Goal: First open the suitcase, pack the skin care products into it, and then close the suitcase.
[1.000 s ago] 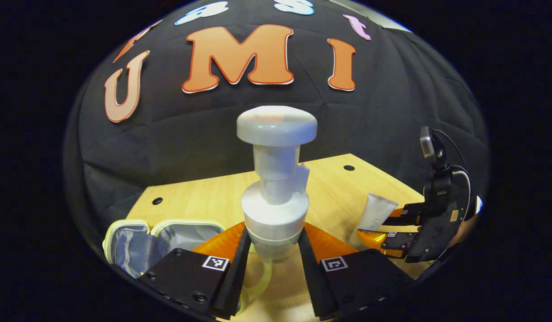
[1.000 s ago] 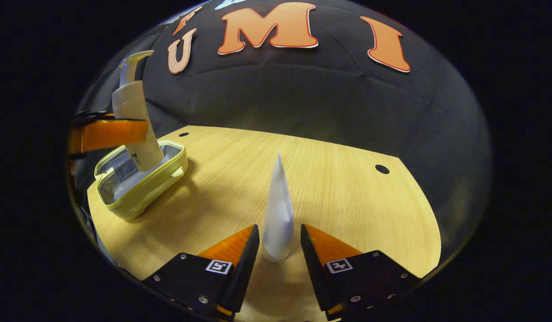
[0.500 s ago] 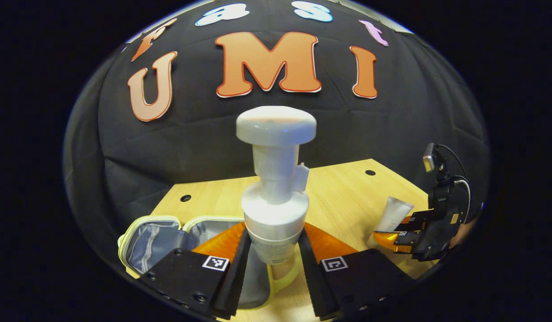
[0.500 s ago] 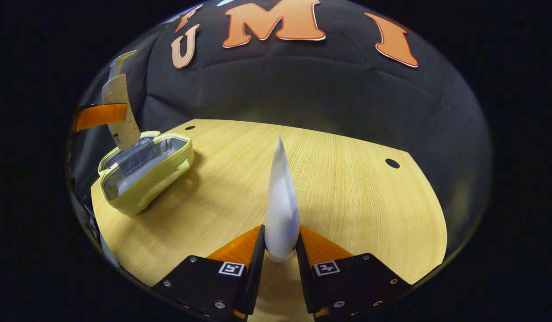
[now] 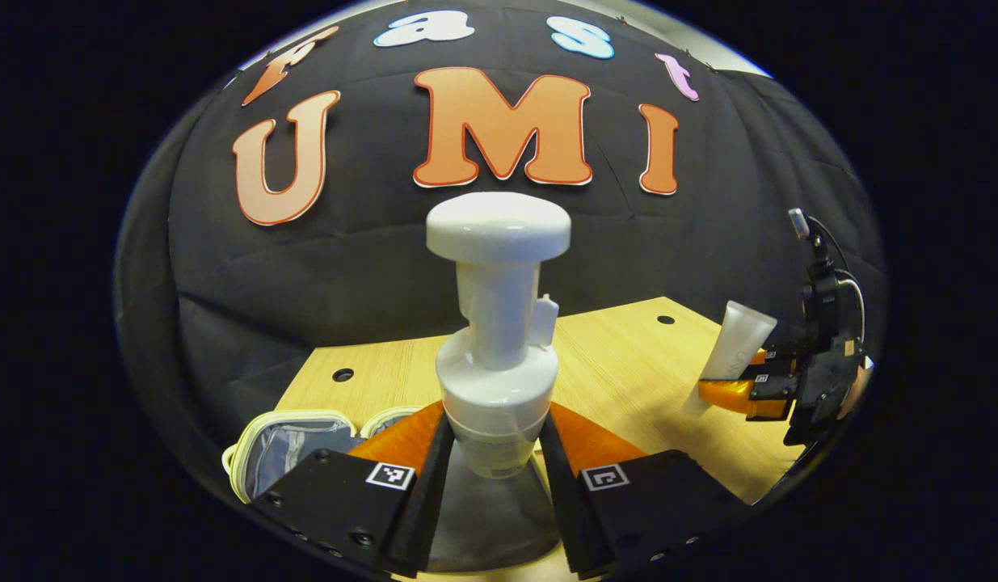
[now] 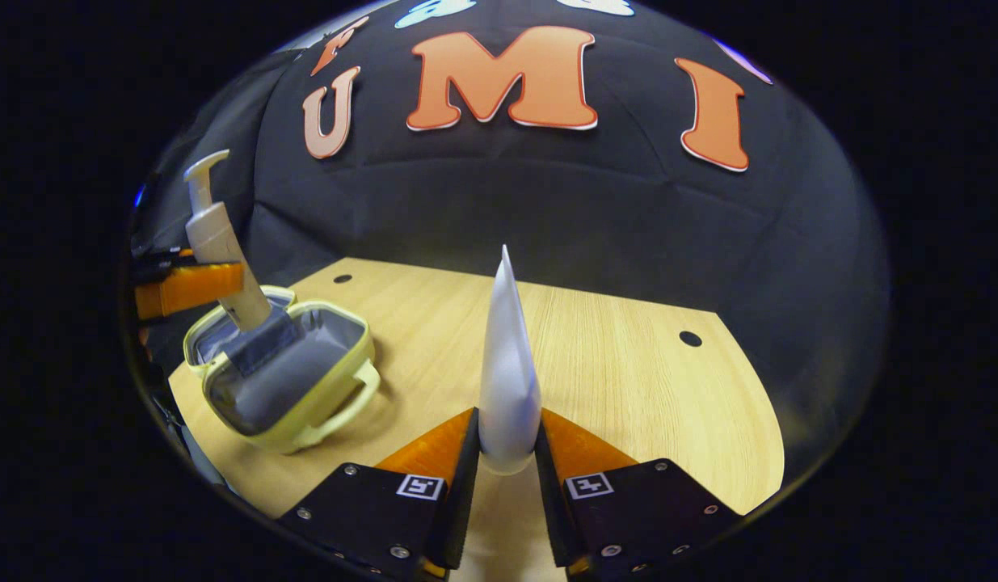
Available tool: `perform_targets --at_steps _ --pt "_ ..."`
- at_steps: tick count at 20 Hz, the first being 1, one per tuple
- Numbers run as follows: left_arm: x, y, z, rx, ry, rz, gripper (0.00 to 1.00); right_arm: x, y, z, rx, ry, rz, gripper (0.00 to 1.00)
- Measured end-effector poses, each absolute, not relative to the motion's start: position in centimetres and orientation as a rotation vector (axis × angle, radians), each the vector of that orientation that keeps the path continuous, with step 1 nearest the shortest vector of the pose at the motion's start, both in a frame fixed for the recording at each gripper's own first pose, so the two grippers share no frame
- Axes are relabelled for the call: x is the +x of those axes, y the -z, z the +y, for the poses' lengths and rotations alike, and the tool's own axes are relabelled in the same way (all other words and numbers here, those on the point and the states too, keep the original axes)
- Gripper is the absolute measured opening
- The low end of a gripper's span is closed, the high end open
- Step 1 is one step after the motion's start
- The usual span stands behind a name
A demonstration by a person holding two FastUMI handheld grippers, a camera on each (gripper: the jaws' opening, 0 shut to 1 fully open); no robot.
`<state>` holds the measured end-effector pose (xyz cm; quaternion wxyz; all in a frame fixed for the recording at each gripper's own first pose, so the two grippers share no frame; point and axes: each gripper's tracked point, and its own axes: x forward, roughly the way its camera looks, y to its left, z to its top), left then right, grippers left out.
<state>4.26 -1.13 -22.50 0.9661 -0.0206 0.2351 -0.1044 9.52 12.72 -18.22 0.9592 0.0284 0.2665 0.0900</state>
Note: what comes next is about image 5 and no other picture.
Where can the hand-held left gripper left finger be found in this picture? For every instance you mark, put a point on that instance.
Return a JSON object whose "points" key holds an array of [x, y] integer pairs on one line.
{"points": [[426, 501]]}

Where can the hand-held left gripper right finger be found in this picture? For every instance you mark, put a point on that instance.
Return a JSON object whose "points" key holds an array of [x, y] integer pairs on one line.
{"points": [[567, 501]]}

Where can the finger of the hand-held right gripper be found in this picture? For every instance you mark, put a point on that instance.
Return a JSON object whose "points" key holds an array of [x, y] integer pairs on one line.
{"points": [[789, 352], [773, 388]]}

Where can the white squeeze tube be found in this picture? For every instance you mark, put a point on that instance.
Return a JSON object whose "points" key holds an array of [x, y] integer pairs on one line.
{"points": [[737, 339]]}

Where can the white pump bottle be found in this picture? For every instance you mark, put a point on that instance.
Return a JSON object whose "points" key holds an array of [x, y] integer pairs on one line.
{"points": [[498, 380]]}

